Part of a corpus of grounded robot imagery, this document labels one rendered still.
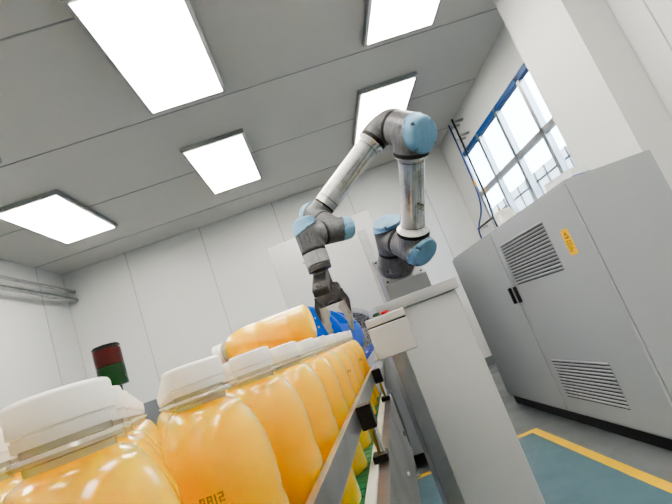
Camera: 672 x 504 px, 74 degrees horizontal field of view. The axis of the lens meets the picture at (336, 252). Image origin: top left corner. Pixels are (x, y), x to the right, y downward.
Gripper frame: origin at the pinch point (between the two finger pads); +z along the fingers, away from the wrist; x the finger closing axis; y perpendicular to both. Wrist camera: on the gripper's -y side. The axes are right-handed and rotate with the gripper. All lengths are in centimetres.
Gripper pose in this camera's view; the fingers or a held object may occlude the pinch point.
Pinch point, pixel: (341, 330)
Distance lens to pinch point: 128.7
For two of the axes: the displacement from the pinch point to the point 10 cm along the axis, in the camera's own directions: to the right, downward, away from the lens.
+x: -9.3, 3.6, 0.6
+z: 3.4, 9.2, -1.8
